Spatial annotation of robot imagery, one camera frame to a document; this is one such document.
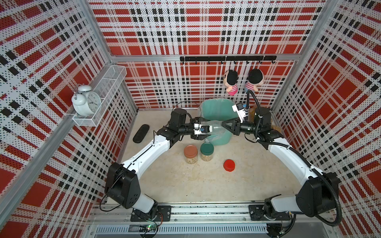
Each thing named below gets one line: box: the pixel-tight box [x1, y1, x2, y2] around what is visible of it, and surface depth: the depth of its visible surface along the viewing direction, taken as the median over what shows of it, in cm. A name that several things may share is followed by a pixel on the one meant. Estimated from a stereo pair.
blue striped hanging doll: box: [244, 68, 265, 93], surface depth 96 cm
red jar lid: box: [223, 159, 236, 173], surface depth 92 cm
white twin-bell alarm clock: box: [71, 83, 102, 117], surface depth 63 cm
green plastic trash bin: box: [200, 98, 239, 146], surface depth 93 cm
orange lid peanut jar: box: [183, 144, 198, 165], surface depth 89 cm
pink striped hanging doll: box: [223, 69, 239, 96], surface depth 99 cm
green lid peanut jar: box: [199, 141, 215, 162], surface depth 90 cm
